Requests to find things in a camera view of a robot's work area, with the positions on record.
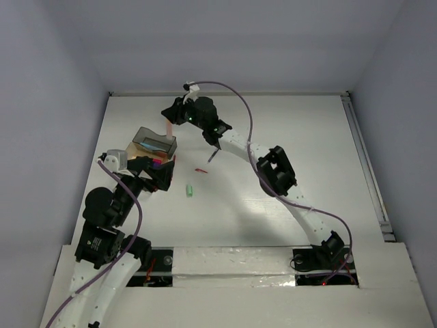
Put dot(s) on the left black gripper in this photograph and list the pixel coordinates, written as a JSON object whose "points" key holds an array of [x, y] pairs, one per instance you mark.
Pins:
{"points": [[161, 176]]}

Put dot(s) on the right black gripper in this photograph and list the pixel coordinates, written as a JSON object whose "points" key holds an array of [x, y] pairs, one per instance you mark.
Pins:
{"points": [[174, 113]]}

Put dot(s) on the orange pastel marker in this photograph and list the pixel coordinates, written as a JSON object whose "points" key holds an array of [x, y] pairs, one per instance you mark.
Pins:
{"points": [[169, 130]]}

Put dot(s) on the light blue marker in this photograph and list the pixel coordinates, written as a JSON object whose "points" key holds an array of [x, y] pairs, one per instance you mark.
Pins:
{"points": [[153, 146]]}

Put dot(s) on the light green marker cap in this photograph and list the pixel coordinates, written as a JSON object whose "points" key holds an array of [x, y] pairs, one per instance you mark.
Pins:
{"points": [[189, 190]]}

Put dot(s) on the red pen cap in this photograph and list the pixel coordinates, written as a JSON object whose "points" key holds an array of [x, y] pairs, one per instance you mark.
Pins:
{"points": [[201, 171]]}

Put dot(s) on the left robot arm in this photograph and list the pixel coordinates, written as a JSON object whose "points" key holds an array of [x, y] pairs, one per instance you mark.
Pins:
{"points": [[110, 250]]}

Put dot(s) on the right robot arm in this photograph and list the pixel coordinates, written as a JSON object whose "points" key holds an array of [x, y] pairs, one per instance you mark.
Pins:
{"points": [[272, 167]]}

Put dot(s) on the orange translucent container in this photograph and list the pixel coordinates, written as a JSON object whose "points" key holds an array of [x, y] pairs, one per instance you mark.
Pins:
{"points": [[134, 150]]}

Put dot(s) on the red gel pen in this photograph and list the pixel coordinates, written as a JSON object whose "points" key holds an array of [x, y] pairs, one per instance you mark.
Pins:
{"points": [[173, 160]]}

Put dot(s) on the grey translucent container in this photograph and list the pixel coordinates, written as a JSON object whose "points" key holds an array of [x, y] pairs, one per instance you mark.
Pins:
{"points": [[147, 135]]}

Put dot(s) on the purple ink pen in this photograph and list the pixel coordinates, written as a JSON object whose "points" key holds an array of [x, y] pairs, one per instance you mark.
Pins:
{"points": [[213, 155]]}

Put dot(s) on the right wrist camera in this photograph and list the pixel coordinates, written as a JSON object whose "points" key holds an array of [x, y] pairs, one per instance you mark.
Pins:
{"points": [[192, 89]]}

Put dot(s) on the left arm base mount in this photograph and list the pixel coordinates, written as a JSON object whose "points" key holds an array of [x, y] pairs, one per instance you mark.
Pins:
{"points": [[156, 265]]}

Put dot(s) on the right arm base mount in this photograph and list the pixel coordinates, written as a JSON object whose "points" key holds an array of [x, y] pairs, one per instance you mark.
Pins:
{"points": [[329, 264]]}

